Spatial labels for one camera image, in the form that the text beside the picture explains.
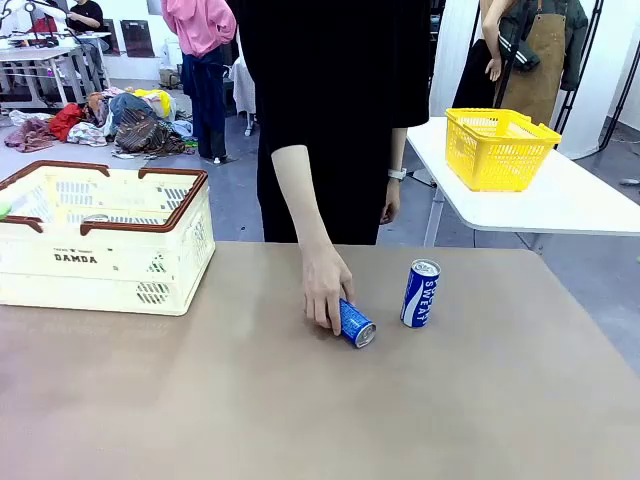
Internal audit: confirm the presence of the blue drink can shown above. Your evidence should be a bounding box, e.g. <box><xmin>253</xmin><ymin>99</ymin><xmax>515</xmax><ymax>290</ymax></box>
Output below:
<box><xmin>338</xmin><ymin>297</ymin><xmax>377</xmax><ymax>350</ymax></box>

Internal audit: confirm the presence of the blue Pocari Sweat can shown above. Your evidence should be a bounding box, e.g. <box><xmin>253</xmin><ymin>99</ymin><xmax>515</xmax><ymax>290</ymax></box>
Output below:
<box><xmin>399</xmin><ymin>258</ymin><xmax>442</xmax><ymax>330</ymax></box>

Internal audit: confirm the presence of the person's right forearm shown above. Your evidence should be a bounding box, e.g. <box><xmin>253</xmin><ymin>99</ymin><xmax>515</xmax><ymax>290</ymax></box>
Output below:
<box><xmin>271</xmin><ymin>144</ymin><xmax>337</xmax><ymax>256</ymax></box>

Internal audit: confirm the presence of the person's left forearm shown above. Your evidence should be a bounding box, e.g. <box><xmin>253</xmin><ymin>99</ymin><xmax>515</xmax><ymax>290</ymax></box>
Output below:
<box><xmin>389</xmin><ymin>127</ymin><xmax>407</xmax><ymax>174</ymax></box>

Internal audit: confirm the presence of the yellow plastic basket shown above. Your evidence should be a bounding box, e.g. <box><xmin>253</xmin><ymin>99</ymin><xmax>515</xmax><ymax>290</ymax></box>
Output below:
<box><xmin>444</xmin><ymin>107</ymin><xmax>562</xmax><ymax>193</ymax></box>

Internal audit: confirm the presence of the person's right hand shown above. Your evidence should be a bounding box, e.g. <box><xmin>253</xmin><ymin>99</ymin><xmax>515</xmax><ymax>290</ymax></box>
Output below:
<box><xmin>301</xmin><ymin>244</ymin><xmax>355</xmax><ymax>337</ymax></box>

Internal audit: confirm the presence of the person's left hand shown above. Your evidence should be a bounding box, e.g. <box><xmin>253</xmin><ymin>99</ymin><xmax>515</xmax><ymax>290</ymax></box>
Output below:
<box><xmin>378</xmin><ymin>177</ymin><xmax>402</xmax><ymax>225</ymax></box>

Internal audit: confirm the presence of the pile of colourful clothes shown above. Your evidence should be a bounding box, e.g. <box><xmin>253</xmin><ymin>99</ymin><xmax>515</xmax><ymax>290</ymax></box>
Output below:
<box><xmin>4</xmin><ymin>87</ymin><xmax>196</xmax><ymax>161</ymax></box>

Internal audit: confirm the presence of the white metal work table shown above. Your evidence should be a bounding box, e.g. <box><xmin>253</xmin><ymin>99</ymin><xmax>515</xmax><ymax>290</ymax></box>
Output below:
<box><xmin>0</xmin><ymin>32</ymin><xmax>111</xmax><ymax>111</ymax></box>

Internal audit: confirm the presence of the seated person in black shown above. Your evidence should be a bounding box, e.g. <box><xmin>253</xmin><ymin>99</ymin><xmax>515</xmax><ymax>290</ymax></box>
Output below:
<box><xmin>65</xmin><ymin>0</ymin><xmax>112</xmax><ymax>91</ymax></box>

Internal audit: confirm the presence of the dark framed panel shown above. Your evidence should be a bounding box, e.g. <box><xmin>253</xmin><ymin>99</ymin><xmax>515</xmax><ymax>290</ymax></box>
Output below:
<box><xmin>120</xmin><ymin>19</ymin><xmax>156</xmax><ymax>59</ymax></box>

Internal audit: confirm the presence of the white hanging cloth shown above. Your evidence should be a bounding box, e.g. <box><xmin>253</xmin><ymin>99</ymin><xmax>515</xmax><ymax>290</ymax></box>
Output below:
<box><xmin>229</xmin><ymin>54</ymin><xmax>259</xmax><ymax>137</ymax></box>

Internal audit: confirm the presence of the person in pink top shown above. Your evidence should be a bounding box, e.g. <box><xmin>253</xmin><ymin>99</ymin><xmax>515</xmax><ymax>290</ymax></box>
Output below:
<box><xmin>160</xmin><ymin>0</ymin><xmax>237</xmax><ymax>164</ymax></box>

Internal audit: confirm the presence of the person's black clothed torso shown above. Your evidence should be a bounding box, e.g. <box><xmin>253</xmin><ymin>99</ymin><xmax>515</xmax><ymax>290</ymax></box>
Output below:
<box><xmin>227</xmin><ymin>0</ymin><xmax>432</xmax><ymax>246</ymax></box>

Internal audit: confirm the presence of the white side table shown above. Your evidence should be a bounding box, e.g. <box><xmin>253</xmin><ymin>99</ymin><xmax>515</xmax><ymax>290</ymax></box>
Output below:
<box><xmin>405</xmin><ymin>116</ymin><xmax>640</xmax><ymax>249</ymax></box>

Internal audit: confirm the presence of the mannequin with brown apron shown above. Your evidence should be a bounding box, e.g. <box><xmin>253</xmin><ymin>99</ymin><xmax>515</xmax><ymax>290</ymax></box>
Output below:
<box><xmin>452</xmin><ymin>0</ymin><xmax>590</xmax><ymax>129</ymax></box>

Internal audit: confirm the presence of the black stand pole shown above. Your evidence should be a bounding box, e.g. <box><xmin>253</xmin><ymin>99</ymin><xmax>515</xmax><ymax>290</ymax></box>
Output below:
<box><xmin>597</xmin><ymin>0</ymin><xmax>640</xmax><ymax>151</ymax></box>
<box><xmin>551</xmin><ymin>0</ymin><xmax>606</xmax><ymax>135</ymax></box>

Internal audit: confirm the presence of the cream basket with brown handles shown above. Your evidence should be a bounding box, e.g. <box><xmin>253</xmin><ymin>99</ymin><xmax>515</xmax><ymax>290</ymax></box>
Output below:
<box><xmin>0</xmin><ymin>160</ymin><xmax>217</xmax><ymax>317</ymax></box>

